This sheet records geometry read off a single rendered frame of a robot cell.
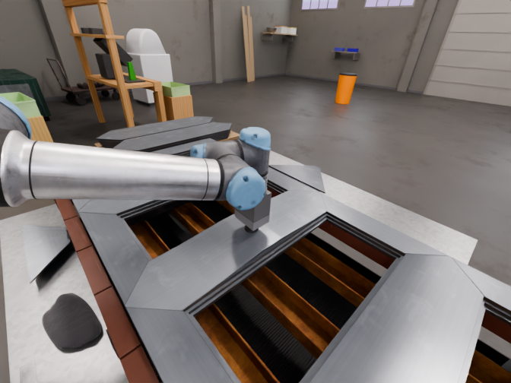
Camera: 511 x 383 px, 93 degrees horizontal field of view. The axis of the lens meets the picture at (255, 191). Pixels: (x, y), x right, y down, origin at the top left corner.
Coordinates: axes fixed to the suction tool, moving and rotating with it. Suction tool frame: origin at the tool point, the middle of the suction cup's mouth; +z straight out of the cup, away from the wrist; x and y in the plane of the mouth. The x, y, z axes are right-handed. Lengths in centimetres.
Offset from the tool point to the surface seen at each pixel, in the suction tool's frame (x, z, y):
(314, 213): -23.5, 0.2, -6.6
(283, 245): -4.5, 1.4, -9.4
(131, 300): 35.4, 0.6, 0.0
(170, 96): -133, 31, 343
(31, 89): 25, 32, 508
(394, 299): -10.9, 0.4, -38.9
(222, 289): 17.9, 1.7, -9.9
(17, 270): 58, 17, 48
